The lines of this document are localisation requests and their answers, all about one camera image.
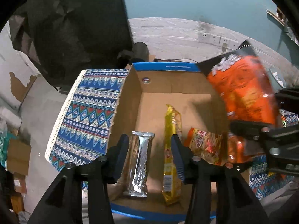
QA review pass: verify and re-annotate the orange striped chips bag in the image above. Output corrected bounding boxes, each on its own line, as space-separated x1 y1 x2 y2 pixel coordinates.
184 127 224 165

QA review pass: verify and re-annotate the yellow long chips pack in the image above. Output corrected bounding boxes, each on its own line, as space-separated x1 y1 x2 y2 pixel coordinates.
162 104 182 205

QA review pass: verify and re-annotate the silver foil snack pack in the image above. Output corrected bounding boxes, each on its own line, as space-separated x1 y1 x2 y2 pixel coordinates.
123 131 155 198

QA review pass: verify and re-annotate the orange black-top snack bag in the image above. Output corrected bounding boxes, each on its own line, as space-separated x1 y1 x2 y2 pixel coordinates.
197 41 272 163

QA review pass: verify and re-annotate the patterned blue tablecloth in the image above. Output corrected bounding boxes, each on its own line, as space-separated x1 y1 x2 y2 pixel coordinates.
44 69 299 201

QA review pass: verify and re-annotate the light blue waste bin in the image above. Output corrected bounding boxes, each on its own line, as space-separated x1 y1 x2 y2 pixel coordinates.
267 66 287 93

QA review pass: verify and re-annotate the blue cardboard box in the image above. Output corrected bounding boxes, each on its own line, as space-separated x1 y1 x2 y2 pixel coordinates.
107 62 228 221

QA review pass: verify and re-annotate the silver foil curtain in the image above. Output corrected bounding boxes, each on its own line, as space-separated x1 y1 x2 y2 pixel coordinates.
284 18 299 46

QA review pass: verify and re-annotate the wooden window ledge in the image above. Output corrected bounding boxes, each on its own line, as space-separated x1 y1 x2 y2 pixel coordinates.
266 9 285 26

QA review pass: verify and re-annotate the black hanging fabric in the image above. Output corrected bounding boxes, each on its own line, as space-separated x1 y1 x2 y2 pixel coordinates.
9 0 133 87

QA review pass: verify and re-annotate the white wall socket strip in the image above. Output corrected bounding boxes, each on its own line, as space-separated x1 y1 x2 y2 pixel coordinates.
198 32 241 50

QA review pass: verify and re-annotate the black cylindrical camera device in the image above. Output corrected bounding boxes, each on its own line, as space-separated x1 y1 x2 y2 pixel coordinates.
118 41 150 64

